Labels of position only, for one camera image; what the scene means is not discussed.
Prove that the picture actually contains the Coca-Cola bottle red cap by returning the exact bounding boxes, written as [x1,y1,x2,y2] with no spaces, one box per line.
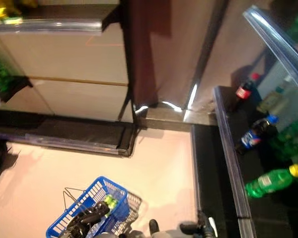
[234,73,261,111]

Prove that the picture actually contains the Pepsi bottle with globe logo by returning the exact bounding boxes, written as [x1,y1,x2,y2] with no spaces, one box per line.
[234,114,280,155]

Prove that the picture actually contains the blue plastic shopping basket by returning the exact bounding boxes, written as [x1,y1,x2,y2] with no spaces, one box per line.
[46,176,130,238]

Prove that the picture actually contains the black product shelf board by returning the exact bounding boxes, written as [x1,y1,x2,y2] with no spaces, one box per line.
[213,85,298,238]

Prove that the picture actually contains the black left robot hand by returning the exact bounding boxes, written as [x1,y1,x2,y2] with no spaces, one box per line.
[66,201,111,238]

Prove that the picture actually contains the green snack bags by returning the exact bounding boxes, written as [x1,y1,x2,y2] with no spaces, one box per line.
[0,53,17,96]

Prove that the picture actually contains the green drink can pack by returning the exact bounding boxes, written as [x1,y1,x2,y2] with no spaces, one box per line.
[103,194,119,209]

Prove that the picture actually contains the yellow snack bag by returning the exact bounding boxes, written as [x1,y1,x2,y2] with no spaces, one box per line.
[0,0,38,20]

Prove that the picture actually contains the yellow tea bottle green cap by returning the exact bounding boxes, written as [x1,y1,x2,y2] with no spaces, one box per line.
[257,79,291,115]

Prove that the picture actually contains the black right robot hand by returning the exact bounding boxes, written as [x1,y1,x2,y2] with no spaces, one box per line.
[180,211,219,238]

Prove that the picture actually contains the black corner shelving unit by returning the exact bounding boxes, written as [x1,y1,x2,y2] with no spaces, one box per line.
[0,4,137,157]

